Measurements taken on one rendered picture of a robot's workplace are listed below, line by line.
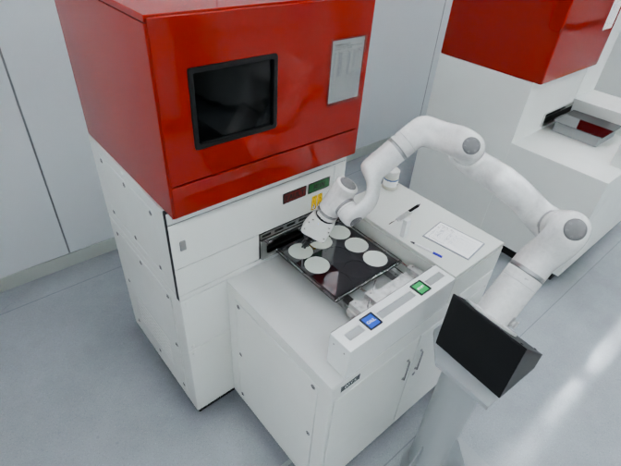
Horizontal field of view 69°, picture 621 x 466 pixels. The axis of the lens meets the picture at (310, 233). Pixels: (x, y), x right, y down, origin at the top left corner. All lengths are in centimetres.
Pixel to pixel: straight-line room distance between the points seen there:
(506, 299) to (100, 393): 197
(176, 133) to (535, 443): 218
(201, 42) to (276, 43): 25
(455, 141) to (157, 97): 88
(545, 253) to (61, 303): 262
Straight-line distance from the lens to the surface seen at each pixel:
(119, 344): 278
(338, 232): 195
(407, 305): 160
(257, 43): 140
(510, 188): 156
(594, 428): 287
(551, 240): 154
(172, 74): 128
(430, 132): 155
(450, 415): 193
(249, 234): 176
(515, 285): 156
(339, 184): 152
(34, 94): 284
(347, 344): 144
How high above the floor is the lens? 207
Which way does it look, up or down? 37 degrees down
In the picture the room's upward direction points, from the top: 5 degrees clockwise
